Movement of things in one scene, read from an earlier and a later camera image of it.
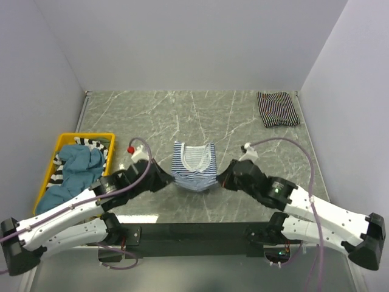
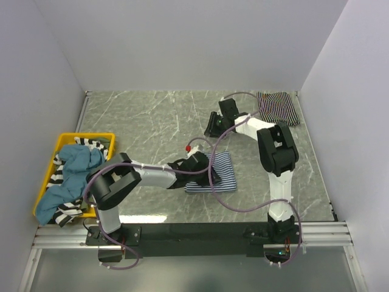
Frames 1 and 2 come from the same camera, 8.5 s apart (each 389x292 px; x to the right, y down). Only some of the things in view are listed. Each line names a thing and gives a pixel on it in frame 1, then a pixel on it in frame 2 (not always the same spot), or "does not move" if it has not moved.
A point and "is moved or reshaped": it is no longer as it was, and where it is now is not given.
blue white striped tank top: x=194 y=167 is moved or reshaped
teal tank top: x=81 y=165 does not move
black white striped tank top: x=278 y=109 does not move
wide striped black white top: x=57 y=174 does not move
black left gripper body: x=156 y=180 -> x=200 y=178
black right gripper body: x=231 y=182 -> x=216 y=125
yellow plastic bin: x=112 y=137 does not move
